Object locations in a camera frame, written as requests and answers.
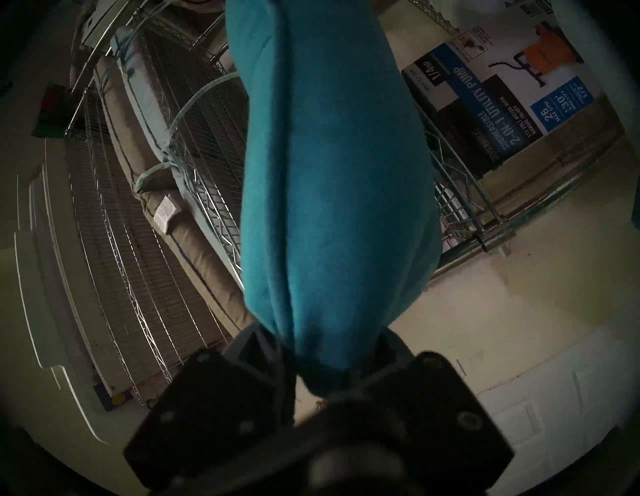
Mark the tan cushion with tag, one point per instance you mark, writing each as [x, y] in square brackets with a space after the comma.
[195, 255]

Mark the teal tufted seat cushion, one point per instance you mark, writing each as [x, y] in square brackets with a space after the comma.
[325, 175]

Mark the white panel door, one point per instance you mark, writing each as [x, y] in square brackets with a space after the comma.
[550, 390]

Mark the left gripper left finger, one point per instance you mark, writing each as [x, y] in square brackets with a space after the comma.
[210, 415]

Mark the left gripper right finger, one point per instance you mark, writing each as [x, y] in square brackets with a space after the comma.
[440, 415]

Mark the blue utility pump box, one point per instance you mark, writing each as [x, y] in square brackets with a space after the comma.
[475, 110]

